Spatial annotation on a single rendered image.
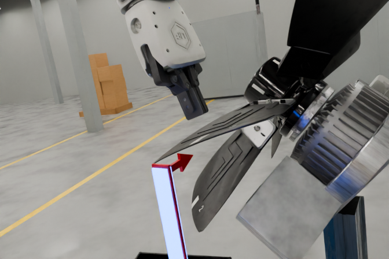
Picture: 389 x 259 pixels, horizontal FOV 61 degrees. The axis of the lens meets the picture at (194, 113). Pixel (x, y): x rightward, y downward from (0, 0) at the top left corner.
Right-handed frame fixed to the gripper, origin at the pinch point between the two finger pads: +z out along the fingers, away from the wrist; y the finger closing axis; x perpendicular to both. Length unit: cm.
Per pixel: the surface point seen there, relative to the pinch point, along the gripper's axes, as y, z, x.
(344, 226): 32, 39, -2
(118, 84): 580, -126, 607
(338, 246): 31, 43, 1
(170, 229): -13.1, 12.3, 0.8
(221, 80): 673, -27, 370
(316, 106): 26.0, 10.2, -8.4
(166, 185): -13.0, 7.2, -1.5
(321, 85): 29.7, 7.1, -9.8
